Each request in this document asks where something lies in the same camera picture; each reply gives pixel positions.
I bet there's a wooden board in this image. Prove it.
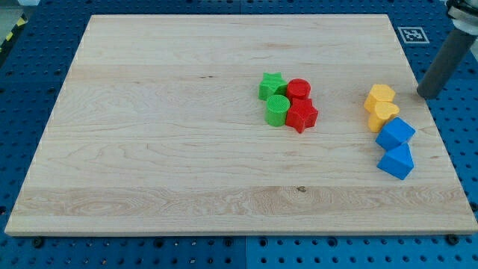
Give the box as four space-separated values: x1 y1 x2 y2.
5 14 477 237

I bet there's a red star block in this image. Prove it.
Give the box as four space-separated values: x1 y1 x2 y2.
285 98 319 133

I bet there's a blue cube block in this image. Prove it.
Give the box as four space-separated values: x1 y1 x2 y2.
376 117 415 151

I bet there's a yellow heart block lower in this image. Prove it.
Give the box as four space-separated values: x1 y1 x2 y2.
367 101 400 133

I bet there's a white fiducial marker tag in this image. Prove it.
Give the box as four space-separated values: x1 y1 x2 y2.
398 26 429 44

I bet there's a black yellow hazard tape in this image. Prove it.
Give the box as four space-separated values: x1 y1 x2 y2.
1 13 28 56

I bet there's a yellow heart block upper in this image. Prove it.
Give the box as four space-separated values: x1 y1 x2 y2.
364 84 396 113

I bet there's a red cylinder block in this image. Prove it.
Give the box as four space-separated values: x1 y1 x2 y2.
286 78 311 99

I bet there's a blue triangular prism block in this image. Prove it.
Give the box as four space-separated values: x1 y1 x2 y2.
377 143 415 180

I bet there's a green star block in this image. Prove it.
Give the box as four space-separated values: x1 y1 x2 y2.
258 72 288 100

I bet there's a green cylinder block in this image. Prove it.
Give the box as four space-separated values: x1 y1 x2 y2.
265 95 291 127

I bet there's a yellow heart block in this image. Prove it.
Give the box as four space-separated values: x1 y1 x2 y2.
364 84 396 113
367 101 400 133

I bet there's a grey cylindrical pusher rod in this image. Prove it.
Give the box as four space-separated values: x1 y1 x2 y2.
417 28 477 99

